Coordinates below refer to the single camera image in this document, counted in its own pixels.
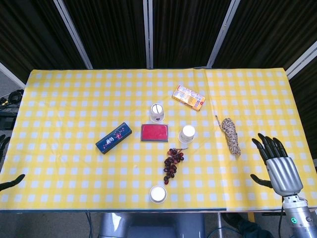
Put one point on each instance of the dark red grape bunch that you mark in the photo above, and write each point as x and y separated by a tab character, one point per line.
171	164

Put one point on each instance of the plain white paper cup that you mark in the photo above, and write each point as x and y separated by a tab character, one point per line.
187	134
158	194

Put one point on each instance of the red ink pad case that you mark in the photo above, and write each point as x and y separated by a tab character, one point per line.
154	132

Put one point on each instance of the black bag under table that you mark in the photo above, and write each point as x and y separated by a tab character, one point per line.
242	226

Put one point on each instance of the white paper cup with line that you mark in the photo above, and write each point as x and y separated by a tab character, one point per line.
157	112

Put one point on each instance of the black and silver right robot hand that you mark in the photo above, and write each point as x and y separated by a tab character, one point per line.
284	173

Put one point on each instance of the yellow white checkered tablecloth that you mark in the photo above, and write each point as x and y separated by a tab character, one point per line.
74	104

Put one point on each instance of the dark blue pencil case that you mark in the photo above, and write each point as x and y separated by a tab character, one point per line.
113	137

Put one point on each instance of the white partition frame post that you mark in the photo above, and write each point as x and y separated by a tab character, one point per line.
223	34
302	59
148	34
73	34
11	74

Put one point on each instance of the yellow snack box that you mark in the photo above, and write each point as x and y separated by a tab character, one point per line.
188	97

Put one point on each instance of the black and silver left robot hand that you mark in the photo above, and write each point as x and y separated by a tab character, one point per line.
12	183

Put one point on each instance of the black equipment box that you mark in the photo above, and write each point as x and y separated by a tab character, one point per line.
7	120

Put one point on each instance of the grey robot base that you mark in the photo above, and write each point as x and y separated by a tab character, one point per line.
151	226

